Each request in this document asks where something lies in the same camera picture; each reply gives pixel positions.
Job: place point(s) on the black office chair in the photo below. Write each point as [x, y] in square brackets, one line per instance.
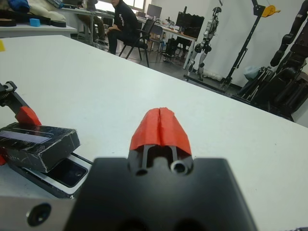
[148, 26]

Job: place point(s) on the small black monitor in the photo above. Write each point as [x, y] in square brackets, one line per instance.
[154, 10]

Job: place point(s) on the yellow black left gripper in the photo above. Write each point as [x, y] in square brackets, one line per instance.
[7, 90]

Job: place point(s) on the blue foam block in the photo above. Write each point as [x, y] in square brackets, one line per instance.
[34, 22]

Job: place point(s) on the white side table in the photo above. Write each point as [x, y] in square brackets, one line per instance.
[36, 30]

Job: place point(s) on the white desk with monitors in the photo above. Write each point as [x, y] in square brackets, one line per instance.
[168, 28]

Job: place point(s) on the folded black trolley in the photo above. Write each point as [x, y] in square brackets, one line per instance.
[262, 81]

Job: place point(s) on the white silver humanoid robot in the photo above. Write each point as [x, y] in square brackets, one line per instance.
[209, 26]

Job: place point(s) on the black humanoid robot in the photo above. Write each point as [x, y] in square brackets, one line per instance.
[298, 21]

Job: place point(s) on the yellow block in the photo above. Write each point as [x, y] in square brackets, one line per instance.
[2, 45]

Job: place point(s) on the large black monitor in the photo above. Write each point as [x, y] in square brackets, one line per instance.
[181, 19]

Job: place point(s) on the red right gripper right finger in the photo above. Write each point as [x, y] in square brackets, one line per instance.
[174, 132]

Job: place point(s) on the teal plastic bag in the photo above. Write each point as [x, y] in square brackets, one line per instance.
[251, 71]

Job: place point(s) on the black equipment case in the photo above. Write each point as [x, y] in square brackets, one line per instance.
[196, 26]

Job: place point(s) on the black hoist stand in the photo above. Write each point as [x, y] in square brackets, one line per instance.
[247, 38]

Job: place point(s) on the black foam pad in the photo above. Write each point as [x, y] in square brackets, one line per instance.
[56, 23]
[7, 22]

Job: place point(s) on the glossy black box lid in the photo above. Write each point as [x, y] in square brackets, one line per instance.
[48, 149]

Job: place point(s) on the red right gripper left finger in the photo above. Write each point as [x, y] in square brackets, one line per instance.
[146, 130]

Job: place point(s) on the black box with white liner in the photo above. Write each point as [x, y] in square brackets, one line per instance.
[43, 180]

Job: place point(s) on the cream cushion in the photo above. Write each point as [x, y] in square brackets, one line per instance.
[45, 12]

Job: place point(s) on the blue jacket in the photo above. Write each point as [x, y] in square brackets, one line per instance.
[19, 5]

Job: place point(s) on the seated person black hoodie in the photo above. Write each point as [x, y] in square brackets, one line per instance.
[125, 19]

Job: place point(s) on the seated person olive trousers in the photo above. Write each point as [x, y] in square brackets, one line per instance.
[98, 26]

